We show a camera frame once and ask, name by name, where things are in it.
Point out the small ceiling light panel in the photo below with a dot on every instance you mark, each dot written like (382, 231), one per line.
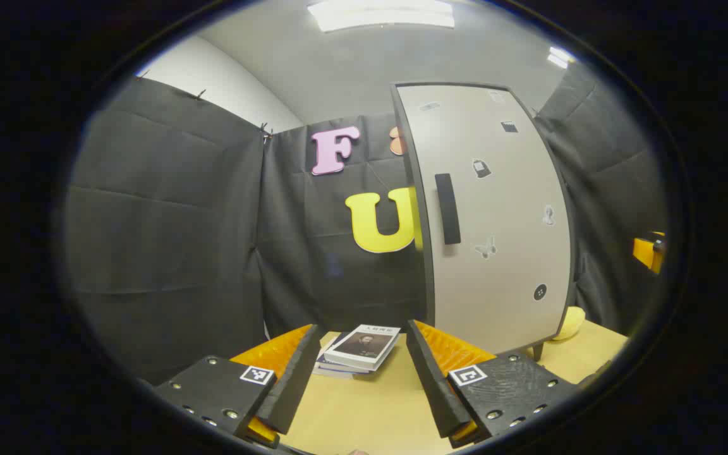
(558, 57)

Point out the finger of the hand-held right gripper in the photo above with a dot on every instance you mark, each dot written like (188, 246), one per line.
(645, 253)

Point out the yellow round object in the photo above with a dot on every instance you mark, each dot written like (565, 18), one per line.
(571, 323)

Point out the metal cloth clip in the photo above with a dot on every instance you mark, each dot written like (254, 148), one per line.
(265, 133)

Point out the white book with dark spine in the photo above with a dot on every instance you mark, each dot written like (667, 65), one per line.
(329, 370)

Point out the black backdrop cloth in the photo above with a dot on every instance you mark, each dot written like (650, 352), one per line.
(168, 240)

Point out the grey cabinet door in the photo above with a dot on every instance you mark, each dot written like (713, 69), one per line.
(503, 278)

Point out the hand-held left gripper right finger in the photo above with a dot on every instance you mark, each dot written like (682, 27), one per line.
(436, 392)

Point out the white book with portrait cover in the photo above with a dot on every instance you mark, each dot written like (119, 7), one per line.
(364, 346)

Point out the large ceiling light panel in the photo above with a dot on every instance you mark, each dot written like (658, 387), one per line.
(380, 16)

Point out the grey cabinet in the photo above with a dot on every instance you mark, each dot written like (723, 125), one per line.
(426, 278)

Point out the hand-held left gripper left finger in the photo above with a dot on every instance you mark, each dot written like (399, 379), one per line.
(291, 392)

